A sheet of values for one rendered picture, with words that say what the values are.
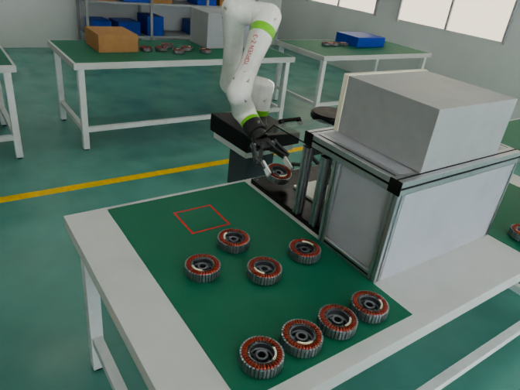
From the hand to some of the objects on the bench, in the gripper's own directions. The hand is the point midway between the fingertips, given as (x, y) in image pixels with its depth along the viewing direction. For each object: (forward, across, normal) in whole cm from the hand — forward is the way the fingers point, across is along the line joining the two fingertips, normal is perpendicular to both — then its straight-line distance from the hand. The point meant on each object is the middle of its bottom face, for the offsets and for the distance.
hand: (278, 169), depth 192 cm
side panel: (+51, +8, +15) cm, 54 cm away
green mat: (+35, +39, +7) cm, 53 cm away
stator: (+36, +56, +8) cm, 67 cm away
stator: (+43, +20, +12) cm, 49 cm away
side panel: (+51, -58, +15) cm, 78 cm away
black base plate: (+17, -25, -3) cm, 30 cm away
